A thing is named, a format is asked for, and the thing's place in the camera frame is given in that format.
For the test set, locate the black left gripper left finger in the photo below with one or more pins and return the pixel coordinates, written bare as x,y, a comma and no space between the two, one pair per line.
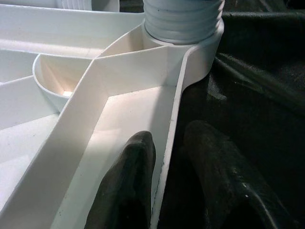
126,181

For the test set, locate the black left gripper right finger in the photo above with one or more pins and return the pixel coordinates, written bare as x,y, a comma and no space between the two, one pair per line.
214,176

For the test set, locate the white plastic table top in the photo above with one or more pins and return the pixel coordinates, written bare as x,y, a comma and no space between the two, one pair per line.
71,119

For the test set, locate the white plastic table leg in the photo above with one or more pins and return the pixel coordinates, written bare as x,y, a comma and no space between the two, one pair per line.
183,19
78,4

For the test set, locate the black plastic cover sheet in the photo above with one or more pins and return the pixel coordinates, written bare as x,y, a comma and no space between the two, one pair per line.
250,83

